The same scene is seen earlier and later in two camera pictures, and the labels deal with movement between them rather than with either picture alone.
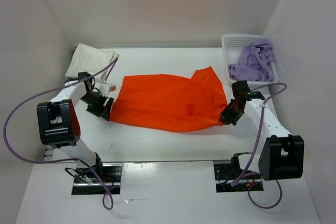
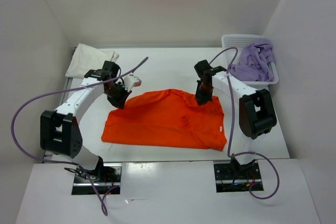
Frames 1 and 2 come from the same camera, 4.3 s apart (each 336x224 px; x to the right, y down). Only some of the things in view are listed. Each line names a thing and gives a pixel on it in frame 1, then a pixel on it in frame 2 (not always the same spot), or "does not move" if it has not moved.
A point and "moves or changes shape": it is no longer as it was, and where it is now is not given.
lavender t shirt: [254, 63] does not move
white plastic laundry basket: [232, 45] does not move
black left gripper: [102, 111] -> [121, 102]
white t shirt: [91, 60] does not move
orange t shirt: [171, 103] moves or changes shape
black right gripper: [225, 118] -> [201, 99]
